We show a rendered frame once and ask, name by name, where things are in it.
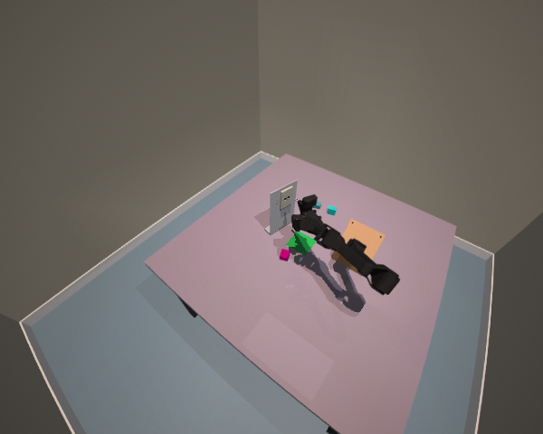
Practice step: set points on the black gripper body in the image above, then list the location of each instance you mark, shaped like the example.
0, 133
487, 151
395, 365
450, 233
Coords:
308, 202

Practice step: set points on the magenta cube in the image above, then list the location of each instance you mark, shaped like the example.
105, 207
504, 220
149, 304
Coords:
285, 254

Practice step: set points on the grey panel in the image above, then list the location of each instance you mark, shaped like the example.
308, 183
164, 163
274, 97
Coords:
282, 206

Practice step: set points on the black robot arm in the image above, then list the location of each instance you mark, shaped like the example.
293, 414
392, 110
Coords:
383, 279

